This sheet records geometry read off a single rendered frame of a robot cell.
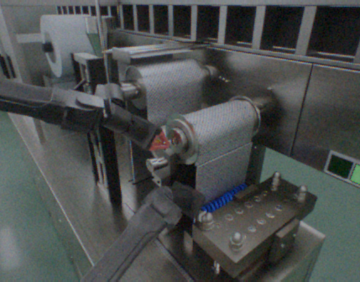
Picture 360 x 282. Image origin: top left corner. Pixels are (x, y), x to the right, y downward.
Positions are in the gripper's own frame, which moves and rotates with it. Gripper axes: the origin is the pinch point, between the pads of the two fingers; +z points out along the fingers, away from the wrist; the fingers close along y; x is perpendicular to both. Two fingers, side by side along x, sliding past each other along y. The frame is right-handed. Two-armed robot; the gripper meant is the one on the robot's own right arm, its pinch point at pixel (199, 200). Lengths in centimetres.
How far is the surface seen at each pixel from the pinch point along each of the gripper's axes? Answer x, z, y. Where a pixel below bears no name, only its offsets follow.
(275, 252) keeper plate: -3.5, 10.6, 23.5
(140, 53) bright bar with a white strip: 33.3, -16.1, -31.8
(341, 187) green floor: 34, 231, 28
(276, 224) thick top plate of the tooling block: 3.9, 8.8, 20.8
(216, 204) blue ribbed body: 0.7, 4.5, 3.8
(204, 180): 6.6, -3.3, 0.3
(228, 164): 13.3, 4.1, 2.1
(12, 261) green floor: -114, 36, -123
